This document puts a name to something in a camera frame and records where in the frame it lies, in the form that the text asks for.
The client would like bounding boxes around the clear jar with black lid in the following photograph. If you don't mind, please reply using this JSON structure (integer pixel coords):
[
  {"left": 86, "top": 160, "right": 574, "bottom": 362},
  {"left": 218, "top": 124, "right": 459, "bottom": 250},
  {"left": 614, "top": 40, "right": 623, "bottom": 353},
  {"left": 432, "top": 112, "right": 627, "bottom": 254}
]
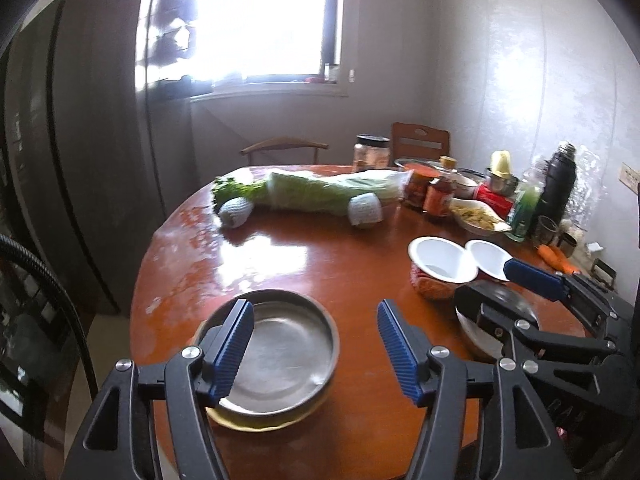
[{"left": 352, "top": 134, "right": 391, "bottom": 173}]

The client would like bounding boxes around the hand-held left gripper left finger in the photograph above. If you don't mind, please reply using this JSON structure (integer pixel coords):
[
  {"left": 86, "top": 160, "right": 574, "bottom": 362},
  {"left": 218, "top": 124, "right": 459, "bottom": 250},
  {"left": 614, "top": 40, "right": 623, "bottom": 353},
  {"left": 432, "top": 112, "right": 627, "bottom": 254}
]
[{"left": 62, "top": 299, "right": 256, "bottom": 480}]

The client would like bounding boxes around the small glass cup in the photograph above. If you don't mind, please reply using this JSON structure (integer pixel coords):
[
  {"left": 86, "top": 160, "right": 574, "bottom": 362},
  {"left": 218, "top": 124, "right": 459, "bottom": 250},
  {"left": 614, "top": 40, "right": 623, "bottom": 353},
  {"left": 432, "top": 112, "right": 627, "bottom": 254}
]
[{"left": 536, "top": 215, "right": 561, "bottom": 246}]

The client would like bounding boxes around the green drink bottle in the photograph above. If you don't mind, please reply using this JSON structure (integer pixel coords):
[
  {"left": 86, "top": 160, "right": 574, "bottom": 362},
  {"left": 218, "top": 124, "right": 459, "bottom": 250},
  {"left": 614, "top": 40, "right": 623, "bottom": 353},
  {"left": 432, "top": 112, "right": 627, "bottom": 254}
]
[{"left": 505, "top": 160, "right": 546, "bottom": 242}]

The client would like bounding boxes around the white dish with food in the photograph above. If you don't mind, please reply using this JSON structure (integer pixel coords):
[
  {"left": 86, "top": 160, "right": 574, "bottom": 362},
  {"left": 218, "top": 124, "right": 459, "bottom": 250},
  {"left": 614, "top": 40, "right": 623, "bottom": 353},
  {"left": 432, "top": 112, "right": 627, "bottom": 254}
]
[{"left": 449, "top": 197, "right": 513, "bottom": 237}]

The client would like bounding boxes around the grey refrigerator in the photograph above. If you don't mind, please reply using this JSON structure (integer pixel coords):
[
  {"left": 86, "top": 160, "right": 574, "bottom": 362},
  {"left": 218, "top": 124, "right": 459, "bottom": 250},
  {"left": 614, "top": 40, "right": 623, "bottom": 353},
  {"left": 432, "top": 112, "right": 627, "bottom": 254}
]
[{"left": 10, "top": 0, "right": 168, "bottom": 316}]

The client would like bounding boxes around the black thermos flask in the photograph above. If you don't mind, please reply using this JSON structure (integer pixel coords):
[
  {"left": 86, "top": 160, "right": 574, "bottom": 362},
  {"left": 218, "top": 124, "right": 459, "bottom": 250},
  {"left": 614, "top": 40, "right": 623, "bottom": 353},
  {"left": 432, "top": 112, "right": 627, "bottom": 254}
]
[{"left": 540, "top": 141, "right": 578, "bottom": 226}]

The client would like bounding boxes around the green leafy vegetable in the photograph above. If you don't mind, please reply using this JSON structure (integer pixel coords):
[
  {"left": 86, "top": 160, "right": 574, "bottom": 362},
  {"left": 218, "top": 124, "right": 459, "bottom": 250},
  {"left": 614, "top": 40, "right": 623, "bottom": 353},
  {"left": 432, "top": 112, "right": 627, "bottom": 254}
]
[{"left": 211, "top": 175, "right": 268, "bottom": 208}]

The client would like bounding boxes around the wrapped napa cabbage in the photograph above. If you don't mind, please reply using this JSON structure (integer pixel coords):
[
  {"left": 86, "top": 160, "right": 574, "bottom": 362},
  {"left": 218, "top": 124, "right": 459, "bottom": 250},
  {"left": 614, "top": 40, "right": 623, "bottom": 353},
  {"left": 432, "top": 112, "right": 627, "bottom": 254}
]
[{"left": 252, "top": 169, "right": 413, "bottom": 217}]

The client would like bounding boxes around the white ceramic bowl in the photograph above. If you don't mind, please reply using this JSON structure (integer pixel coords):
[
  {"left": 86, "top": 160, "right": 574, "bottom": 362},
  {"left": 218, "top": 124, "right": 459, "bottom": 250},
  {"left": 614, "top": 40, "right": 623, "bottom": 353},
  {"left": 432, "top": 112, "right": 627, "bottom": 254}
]
[{"left": 450, "top": 172, "right": 480, "bottom": 200}]

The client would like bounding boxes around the window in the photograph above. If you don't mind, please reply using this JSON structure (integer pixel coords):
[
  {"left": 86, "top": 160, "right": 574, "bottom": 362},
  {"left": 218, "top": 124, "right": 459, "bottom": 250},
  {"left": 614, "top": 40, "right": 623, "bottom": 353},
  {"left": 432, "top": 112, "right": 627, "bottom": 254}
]
[{"left": 145, "top": 0, "right": 351, "bottom": 98}]

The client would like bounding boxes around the large steel bowl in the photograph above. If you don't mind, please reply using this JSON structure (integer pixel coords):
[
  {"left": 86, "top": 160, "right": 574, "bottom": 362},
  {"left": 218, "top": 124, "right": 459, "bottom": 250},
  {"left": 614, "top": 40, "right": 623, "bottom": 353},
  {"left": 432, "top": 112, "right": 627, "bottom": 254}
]
[{"left": 455, "top": 285, "right": 541, "bottom": 361}]

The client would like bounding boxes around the shallow round steel pan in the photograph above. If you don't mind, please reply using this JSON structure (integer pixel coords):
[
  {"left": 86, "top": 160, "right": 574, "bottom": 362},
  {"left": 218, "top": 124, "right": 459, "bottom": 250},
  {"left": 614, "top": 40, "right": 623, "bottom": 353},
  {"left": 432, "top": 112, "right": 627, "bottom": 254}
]
[{"left": 199, "top": 288, "right": 341, "bottom": 417}]

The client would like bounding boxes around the carrot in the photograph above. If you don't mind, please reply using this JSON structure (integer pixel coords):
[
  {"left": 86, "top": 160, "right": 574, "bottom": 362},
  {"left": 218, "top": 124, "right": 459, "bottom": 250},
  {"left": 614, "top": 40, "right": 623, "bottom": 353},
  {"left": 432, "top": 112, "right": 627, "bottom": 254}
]
[
  {"left": 550, "top": 247, "right": 581, "bottom": 275},
  {"left": 537, "top": 243, "right": 566, "bottom": 268}
]

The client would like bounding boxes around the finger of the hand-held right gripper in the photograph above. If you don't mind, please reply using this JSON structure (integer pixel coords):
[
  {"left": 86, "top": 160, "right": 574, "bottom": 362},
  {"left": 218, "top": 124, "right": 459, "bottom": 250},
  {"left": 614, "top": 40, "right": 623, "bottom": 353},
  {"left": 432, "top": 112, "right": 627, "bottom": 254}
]
[
  {"left": 454, "top": 280, "right": 619, "bottom": 377},
  {"left": 502, "top": 258, "right": 622, "bottom": 335}
]

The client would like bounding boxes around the red printed paper bowl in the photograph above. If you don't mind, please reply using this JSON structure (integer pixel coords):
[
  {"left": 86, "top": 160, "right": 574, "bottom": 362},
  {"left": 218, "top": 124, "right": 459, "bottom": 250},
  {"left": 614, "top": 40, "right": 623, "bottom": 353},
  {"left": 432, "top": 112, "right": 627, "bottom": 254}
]
[{"left": 407, "top": 236, "right": 480, "bottom": 302}]

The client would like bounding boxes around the large fruit in foam net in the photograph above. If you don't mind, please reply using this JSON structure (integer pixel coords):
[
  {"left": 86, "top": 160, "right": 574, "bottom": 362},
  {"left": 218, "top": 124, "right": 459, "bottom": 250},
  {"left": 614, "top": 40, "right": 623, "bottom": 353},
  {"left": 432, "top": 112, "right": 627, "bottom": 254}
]
[{"left": 347, "top": 192, "right": 385, "bottom": 231}]

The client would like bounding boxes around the crumpled clear plastic bag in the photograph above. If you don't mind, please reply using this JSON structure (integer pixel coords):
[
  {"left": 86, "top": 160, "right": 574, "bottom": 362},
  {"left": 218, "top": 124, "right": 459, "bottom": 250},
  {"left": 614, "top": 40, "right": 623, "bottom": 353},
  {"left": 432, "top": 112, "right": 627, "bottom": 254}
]
[{"left": 567, "top": 150, "right": 608, "bottom": 251}]

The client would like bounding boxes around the panel-back wooden chair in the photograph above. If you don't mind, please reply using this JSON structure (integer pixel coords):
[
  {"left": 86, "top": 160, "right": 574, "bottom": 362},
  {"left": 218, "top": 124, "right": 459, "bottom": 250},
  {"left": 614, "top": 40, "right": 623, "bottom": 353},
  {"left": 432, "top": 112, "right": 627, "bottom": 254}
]
[{"left": 390, "top": 122, "right": 451, "bottom": 166}]

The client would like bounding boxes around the curved-back wooden chair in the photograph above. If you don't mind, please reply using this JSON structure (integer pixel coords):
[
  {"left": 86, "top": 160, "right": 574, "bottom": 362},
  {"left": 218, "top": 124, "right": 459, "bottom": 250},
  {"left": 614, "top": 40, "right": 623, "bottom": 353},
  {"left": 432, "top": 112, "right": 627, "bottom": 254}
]
[{"left": 239, "top": 136, "right": 330, "bottom": 167}]

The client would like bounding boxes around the black cable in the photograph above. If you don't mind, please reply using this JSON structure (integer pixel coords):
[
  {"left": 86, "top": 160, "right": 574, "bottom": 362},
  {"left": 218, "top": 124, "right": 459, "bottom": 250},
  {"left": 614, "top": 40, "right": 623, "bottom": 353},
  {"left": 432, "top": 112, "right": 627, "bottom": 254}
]
[{"left": 0, "top": 234, "right": 99, "bottom": 397}]

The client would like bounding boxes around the sauce bottle with orange cap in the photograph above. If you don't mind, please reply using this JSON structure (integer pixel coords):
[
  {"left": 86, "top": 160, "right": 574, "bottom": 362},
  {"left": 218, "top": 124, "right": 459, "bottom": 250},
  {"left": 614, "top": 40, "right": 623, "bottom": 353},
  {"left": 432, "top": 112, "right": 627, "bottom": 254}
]
[{"left": 425, "top": 156, "right": 458, "bottom": 219}]

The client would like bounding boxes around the red sauce jar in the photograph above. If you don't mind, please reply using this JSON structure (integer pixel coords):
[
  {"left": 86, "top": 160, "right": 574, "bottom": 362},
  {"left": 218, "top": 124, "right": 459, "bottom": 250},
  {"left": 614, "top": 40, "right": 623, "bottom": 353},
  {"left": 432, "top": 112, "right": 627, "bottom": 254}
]
[{"left": 404, "top": 164, "right": 441, "bottom": 210}]

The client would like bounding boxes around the red tissue box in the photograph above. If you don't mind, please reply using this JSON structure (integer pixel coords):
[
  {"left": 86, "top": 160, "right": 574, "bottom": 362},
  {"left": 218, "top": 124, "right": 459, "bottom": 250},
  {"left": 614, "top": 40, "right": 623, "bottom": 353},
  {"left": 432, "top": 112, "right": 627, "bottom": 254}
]
[{"left": 472, "top": 183, "right": 516, "bottom": 216}]

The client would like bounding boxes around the small fruit in foam net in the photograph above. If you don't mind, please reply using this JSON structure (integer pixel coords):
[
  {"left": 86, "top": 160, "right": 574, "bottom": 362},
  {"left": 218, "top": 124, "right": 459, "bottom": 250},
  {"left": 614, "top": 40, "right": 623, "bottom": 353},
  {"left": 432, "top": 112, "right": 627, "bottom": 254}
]
[{"left": 218, "top": 197, "right": 253, "bottom": 231}]

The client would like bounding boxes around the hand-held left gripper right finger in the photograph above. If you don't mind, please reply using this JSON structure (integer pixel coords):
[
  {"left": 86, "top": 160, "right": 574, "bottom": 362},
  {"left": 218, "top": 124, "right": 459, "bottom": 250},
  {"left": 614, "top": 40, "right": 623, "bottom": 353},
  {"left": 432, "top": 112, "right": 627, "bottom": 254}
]
[{"left": 376, "top": 299, "right": 576, "bottom": 480}]

